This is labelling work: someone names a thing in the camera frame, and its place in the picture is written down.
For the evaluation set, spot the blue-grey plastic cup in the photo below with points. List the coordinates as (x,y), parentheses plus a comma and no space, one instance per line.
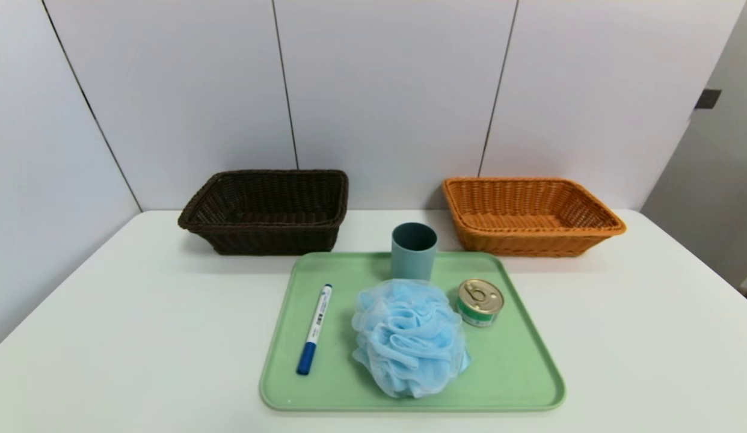
(412,264)

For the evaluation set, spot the light blue mesh loofah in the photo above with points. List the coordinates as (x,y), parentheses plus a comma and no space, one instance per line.
(409,337)

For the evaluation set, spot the tin can green label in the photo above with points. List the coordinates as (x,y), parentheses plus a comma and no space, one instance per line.
(480,297)

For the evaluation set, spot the dark brown wicker basket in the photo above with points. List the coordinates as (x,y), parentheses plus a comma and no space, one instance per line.
(259,240)

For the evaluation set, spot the orange wicker basket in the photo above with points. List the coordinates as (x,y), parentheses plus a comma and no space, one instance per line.
(530,240)

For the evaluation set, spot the blue white marker pen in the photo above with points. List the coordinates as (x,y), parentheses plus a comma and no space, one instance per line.
(316,325)

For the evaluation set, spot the green plastic tray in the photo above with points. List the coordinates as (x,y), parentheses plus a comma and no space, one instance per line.
(512,373)

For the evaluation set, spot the dark wall bracket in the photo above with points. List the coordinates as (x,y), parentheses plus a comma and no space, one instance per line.
(708,98)

